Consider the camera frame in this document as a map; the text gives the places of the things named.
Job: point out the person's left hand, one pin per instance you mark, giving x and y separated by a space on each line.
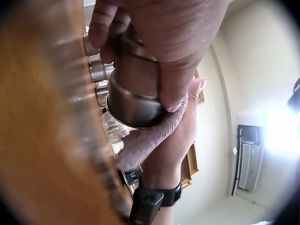
173 28

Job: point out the person's right hand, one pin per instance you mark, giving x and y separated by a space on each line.
168 159

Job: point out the person's left fingers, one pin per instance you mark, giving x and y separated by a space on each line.
103 25

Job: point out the person's left thumb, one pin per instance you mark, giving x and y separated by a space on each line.
174 86

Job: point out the person's right fingers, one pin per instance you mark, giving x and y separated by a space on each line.
199 86

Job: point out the metal cup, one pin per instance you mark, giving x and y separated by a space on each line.
102 93
90 48
133 93
99 71

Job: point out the pink cloth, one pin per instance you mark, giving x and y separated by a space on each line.
150 145

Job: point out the clear glass jar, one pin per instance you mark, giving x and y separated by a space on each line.
113 127

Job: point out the window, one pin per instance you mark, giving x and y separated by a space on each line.
281 129

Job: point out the white air conditioner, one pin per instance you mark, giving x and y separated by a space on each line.
249 164

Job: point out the black mug with white print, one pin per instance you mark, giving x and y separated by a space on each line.
132 175

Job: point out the wooden shelf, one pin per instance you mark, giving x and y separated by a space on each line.
42 121

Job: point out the black wrist band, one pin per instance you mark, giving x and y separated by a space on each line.
150 204

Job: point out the white wall switch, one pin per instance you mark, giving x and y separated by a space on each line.
234 151

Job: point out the wooden frame furniture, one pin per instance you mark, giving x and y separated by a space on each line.
190 164

